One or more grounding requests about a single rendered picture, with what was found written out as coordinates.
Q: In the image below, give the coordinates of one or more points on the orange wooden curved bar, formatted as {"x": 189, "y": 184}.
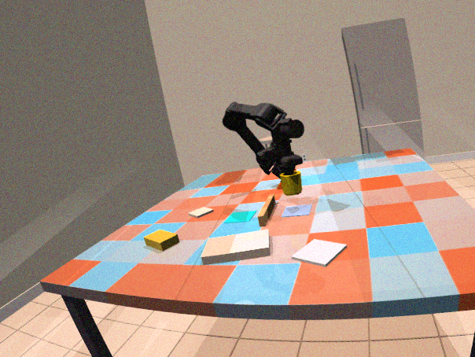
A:
{"x": 266, "y": 210}

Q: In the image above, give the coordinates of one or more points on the yellow flat block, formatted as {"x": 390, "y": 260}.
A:
{"x": 161, "y": 240}

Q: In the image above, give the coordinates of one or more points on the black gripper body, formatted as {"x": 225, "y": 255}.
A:
{"x": 287, "y": 157}

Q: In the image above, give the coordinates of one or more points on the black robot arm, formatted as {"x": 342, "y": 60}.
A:
{"x": 264, "y": 115}

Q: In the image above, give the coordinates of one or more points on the yellow cup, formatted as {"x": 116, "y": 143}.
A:
{"x": 292, "y": 184}

